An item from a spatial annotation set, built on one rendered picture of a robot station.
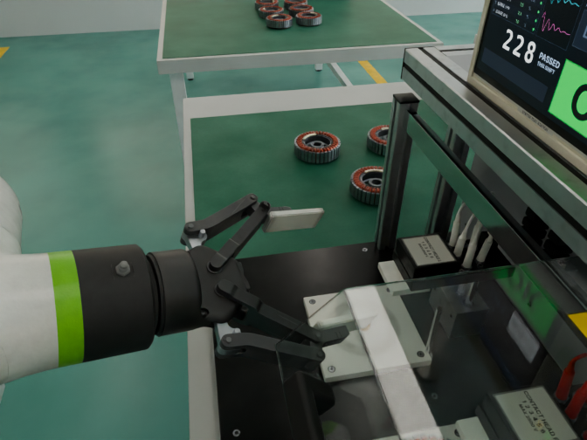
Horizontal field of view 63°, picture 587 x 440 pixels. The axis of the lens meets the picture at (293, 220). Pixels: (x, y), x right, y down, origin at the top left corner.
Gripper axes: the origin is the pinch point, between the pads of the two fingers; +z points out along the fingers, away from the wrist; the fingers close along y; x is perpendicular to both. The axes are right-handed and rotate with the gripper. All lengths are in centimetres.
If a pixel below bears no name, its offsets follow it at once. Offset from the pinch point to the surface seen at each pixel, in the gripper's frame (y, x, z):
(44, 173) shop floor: -175, -168, -13
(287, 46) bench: -125, -49, 66
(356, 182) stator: -32, -23, 33
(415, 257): -0.9, -2.6, 14.6
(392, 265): -2.9, -7.4, 15.1
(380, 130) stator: -50, -24, 52
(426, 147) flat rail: -12.7, 5.9, 18.6
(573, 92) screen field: 0.0, 24.5, 13.2
